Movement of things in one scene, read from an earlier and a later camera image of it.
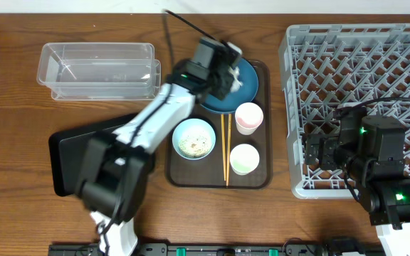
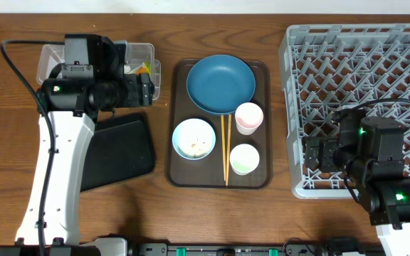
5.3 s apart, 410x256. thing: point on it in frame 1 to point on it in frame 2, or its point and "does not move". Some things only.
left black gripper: (223, 91) to (140, 90)
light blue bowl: (193, 139) does not move
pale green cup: (244, 159) does not move
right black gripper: (328, 144) does not move
